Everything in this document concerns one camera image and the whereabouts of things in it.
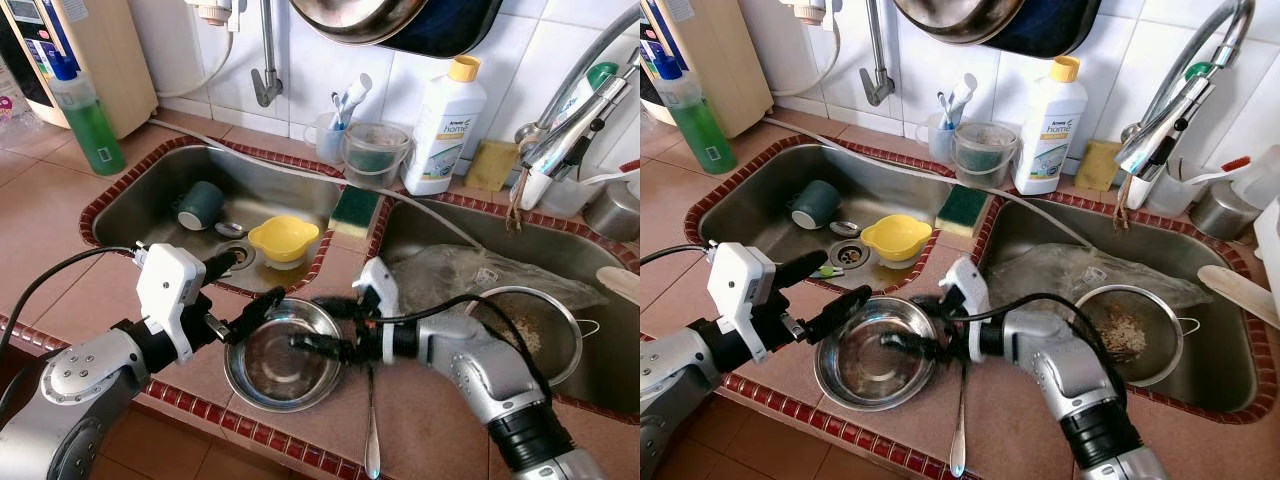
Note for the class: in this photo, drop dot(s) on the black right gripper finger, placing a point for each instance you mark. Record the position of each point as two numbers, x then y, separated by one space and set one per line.
935 308
325 348
915 348
342 308

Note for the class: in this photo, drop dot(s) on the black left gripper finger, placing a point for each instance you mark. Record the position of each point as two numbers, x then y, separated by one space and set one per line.
258 313
838 313
805 270
224 265

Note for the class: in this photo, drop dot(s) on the shallow steel bowl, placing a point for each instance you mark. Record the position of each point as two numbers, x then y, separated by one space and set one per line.
860 375
270 375

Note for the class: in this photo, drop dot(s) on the blue plastic mug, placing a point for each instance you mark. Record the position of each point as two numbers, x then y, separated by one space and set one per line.
200 205
813 205

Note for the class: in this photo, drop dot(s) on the yellow plastic bowl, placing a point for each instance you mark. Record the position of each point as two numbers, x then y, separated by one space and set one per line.
283 238
895 238

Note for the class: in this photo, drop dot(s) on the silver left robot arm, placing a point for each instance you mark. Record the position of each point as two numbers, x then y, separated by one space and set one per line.
80 390
665 390

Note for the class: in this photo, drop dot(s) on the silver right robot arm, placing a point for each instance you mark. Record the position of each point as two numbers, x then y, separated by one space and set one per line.
1060 370
480 370

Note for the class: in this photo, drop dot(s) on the small steel sink basin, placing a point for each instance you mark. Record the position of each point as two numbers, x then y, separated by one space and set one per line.
750 210
150 210

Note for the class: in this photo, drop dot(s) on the yellow green sponge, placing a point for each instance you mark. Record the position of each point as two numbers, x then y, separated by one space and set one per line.
355 212
962 212

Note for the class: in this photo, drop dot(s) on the clear plastic bag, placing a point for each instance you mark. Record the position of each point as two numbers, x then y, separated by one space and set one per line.
1050 270
450 270

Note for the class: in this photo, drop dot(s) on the clear toothbrush cup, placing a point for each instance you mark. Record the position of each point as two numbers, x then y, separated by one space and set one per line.
932 140
322 140

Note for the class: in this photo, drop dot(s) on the wooden spatula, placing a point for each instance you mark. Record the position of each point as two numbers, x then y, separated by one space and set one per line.
1240 295
620 283

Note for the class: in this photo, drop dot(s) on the large steel sink basin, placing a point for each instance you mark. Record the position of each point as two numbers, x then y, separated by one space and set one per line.
1230 360
610 350

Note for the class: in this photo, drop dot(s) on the green dish soap bottle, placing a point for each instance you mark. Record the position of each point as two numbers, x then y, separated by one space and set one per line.
700 125
90 125

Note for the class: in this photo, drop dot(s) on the steel mesh strainer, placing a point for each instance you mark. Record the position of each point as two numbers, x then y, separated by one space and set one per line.
1140 340
560 340

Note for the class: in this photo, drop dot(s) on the blue toothbrush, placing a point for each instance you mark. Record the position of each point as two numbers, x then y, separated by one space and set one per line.
338 108
945 108

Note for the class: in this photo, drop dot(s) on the steel cup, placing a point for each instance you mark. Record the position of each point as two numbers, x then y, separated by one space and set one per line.
1220 212
612 212

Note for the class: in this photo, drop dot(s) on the white detergent bottle yellow cap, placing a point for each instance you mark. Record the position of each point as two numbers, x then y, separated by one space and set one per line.
1050 130
445 130

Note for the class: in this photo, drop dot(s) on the beige black water ioniser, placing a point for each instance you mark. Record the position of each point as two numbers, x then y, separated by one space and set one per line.
725 60
110 60

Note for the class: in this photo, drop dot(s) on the steel sink faucet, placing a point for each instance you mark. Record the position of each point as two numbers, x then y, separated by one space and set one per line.
1165 135
570 135

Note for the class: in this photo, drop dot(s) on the steel wok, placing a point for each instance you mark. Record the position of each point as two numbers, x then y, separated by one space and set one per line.
955 18
350 18

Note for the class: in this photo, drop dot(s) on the black frying pan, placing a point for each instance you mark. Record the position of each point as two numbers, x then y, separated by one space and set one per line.
465 25
1065 25

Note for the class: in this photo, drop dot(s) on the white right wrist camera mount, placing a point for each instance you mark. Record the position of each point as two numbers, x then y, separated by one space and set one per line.
968 290
380 290

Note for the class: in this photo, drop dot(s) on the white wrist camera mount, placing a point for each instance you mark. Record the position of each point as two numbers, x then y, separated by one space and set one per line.
170 290
380 290
740 290
968 290

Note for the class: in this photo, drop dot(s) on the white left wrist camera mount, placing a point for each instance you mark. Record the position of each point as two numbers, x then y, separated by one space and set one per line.
740 290
170 290

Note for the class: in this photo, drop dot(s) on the steel wall tap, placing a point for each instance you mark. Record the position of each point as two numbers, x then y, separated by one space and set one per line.
877 70
266 70

